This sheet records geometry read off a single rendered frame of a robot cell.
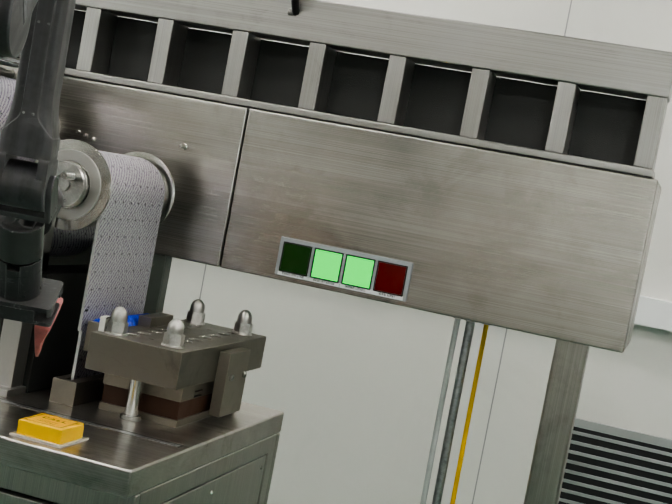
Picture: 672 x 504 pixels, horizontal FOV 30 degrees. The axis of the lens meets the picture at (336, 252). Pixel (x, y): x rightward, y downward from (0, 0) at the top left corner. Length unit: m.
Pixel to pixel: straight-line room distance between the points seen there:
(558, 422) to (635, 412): 2.18
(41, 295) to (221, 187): 0.77
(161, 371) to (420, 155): 0.61
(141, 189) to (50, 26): 0.71
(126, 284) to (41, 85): 0.75
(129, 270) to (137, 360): 0.25
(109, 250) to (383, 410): 2.67
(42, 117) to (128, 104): 0.91
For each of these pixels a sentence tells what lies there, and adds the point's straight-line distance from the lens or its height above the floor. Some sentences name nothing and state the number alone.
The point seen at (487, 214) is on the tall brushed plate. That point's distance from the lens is 2.20.
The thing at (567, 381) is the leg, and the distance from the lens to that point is 2.36.
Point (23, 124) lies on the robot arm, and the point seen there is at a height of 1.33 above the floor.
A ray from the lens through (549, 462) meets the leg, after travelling 2.38.
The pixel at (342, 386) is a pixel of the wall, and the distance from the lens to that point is 4.70.
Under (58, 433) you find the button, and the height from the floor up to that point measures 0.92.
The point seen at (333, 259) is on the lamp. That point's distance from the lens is 2.25.
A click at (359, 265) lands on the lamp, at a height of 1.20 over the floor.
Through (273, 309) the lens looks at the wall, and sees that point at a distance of 4.76.
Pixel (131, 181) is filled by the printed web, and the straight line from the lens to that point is 2.15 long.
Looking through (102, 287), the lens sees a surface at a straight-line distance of 2.12.
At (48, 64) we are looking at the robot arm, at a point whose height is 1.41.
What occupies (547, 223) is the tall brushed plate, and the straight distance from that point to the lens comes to 2.19.
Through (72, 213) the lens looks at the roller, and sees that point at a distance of 2.08.
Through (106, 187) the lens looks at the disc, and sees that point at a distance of 2.05.
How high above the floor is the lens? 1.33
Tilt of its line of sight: 3 degrees down
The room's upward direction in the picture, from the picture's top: 11 degrees clockwise
